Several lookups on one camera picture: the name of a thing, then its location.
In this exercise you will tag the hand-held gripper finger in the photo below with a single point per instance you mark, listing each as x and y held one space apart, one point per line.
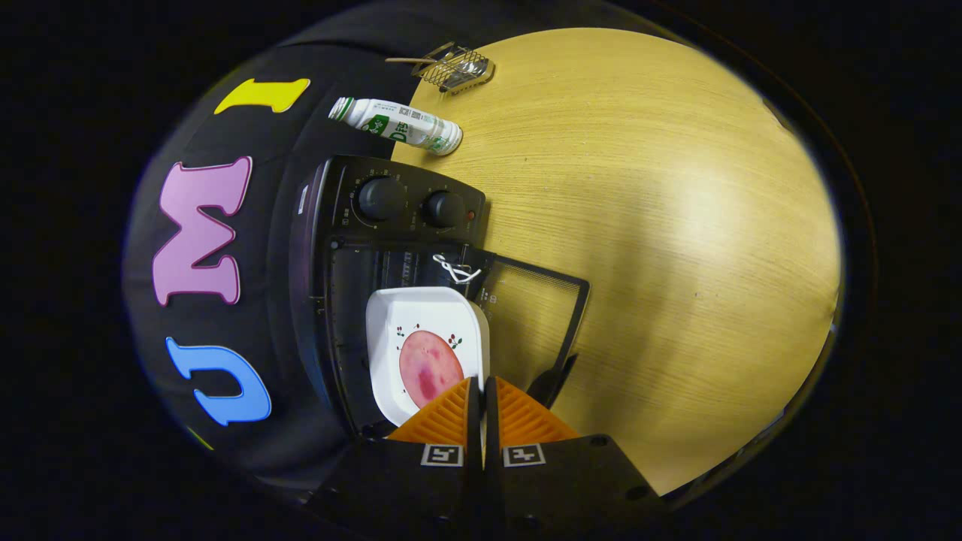
473 421
490 421

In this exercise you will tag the pink round meat slice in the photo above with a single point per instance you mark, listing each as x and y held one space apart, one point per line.
430 364

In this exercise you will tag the white square plate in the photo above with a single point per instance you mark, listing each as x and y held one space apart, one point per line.
398 308

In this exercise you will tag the black toaster oven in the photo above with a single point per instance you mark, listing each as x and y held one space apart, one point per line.
406 203

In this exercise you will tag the white plastic drink bottle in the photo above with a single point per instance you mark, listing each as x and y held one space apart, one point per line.
398 124

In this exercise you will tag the wooden stick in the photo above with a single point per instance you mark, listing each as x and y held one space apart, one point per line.
406 60

